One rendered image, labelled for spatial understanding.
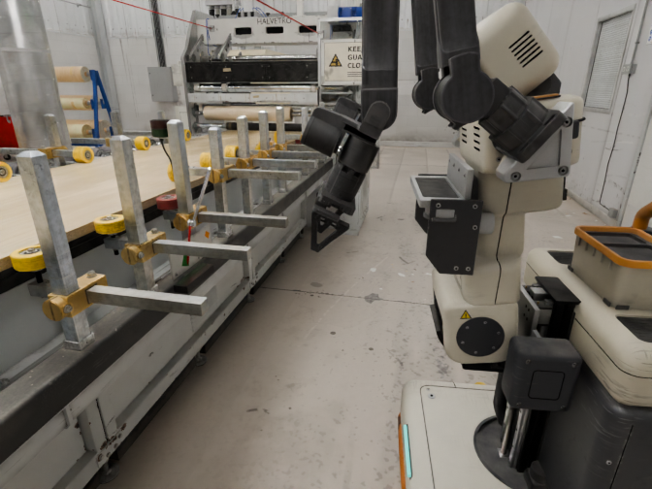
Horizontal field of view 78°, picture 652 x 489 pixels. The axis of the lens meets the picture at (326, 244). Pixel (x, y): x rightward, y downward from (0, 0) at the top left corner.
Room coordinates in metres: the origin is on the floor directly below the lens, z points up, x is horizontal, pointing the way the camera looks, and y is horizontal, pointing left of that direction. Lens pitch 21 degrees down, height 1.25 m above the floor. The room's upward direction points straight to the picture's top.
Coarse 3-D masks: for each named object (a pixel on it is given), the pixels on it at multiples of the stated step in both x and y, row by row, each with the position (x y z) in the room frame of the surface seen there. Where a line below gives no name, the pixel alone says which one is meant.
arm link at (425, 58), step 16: (416, 0) 1.09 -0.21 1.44; (432, 0) 1.09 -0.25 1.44; (416, 16) 1.09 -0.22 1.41; (432, 16) 1.09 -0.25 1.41; (416, 32) 1.10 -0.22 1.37; (432, 32) 1.09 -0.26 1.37; (416, 48) 1.10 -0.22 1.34; (432, 48) 1.09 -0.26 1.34; (416, 64) 1.09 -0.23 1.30; (432, 64) 1.08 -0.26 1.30; (432, 80) 1.06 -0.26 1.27; (416, 96) 1.06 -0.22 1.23; (432, 96) 1.06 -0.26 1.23
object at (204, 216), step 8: (168, 216) 1.31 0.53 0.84; (200, 216) 1.28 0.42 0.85; (208, 216) 1.28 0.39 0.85; (216, 216) 1.27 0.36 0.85; (224, 216) 1.27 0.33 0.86; (232, 216) 1.26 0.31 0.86; (240, 216) 1.25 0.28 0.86; (248, 216) 1.25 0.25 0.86; (256, 216) 1.25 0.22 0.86; (264, 216) 1.25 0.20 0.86; (272, 216) 1.25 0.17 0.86; (280, 216) 1.25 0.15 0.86; (240, 224) 1.26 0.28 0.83; (248, 224) 1.25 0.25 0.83; (256, 224) 1.24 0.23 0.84; (264, 224) 1.24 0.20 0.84; (272, 224) 1.23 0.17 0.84; (280, 224) 1.23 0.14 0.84
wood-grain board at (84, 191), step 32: (96, 160) 2.11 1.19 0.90; (160, 160) 2.11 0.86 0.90; (192, 160) 2.11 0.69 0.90; (0, 192) 1.41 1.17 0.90; (64, 192) 1.41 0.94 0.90; (96, 192) 1.41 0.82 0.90; (160, 192) 1.41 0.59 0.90; (0, 224) 1.05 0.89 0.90; (32, 224) 1.05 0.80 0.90; (64, 224) 1.05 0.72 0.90; (0, 256) 0.82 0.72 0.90
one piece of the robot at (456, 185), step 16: (448, 160) 1.00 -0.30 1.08; (416, 176) 1.01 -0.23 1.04; (432, 176) 1.01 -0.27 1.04; (448, 176) 0.97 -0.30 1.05; (464, 176) 0.80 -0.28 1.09; (416, 192) 0.85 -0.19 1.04; (432, 192) 0.85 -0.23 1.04; (448, 192) 0.85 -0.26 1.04; (464, 192) 0.79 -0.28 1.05; (416, 208) 1.02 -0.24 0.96; (432, 208) 0.77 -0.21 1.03; (448, 208) 0.76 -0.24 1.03; (464, 208) 0.76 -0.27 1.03; (480, 208) 0.76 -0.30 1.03; (432, 224) 0.77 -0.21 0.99; (448, 224) 0.76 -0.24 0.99; (464, 224) 0.76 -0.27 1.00; (480, 224) 0.77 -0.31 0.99; (432, 240) 0.77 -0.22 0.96; (448, 240) 0.76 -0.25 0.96; (464, 240) 0.76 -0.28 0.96; (432, 256) 0.77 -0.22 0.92; (448, 256) 0.76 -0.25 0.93; (464, 256) 0.76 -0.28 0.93; (448, 272) 0.76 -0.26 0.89; (464, 272) 0.76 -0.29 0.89
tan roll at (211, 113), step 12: (204, 108) 3.77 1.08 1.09; (216, 108) 3.74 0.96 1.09; (228, 108) 3.72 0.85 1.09; (240, 108) 3.70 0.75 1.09; (252, 108) 3.68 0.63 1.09; (264, 108) 3.65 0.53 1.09; (276, 108) 3.63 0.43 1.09; (288, 108) 3.61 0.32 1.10; (252, 120) 3.70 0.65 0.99; (276, 120) 3.65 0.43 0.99; (288, 120) 3.62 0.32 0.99
